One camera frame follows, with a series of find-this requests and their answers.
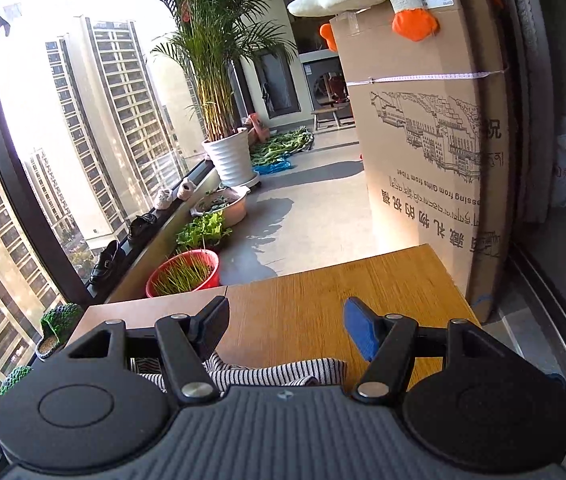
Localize dark washing machine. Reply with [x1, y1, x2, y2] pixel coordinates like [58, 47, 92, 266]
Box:
[299, 52, 351, 111]

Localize grey striped garment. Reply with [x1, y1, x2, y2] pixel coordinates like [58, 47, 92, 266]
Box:
[130, 355, 348, 393]

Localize dark glass door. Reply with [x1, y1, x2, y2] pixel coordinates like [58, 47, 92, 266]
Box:
[258, 50, 298, 116]

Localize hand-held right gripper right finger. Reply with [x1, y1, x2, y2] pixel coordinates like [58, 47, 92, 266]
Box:
[344, 296, 506, 403]

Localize green knitted slipper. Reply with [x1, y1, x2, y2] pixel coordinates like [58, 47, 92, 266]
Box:
[0, 365, 34, 400]
[35, 302, 84, 361]

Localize pink basin with plants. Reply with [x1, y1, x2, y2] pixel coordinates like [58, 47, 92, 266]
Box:
[190, 186, 250, 228]

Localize pink bag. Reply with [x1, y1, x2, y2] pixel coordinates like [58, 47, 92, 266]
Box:
[242, 114, 270, 143]

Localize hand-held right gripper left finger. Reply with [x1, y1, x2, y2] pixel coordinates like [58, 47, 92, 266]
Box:
[65, 296, 231, 403]

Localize pile of green vegetables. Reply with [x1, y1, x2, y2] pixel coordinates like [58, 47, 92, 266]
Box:
[250, 127, 314, 166]

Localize red basin with grass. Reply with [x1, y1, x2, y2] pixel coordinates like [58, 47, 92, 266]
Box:
[145, 249, 221, 298]

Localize black window frame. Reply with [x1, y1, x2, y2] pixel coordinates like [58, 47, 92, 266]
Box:
[0, 0, 88, 461]

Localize black leather shoe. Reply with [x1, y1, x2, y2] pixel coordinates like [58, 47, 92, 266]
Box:
[88, 240, 126, 286]
[127, 212, 158, 241]

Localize tall palm plant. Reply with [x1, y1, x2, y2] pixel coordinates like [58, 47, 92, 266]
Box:
[143, 0, 298, 143]

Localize blue plastic bag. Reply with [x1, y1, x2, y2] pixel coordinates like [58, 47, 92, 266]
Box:
[253, 159, 291, 176]

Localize white ribbed plant pot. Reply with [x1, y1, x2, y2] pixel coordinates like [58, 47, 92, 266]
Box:
[202, 130, 256, 187]

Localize green lettuce plants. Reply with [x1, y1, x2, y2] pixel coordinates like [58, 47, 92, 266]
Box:
[175, 210, 234, 253]

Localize large printed cardboard box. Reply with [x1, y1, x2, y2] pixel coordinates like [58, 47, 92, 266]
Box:
[330, 0, 514, 323]

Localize small wooden stool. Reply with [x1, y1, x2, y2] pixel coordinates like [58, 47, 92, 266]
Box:
[312, 102, 354, 131]

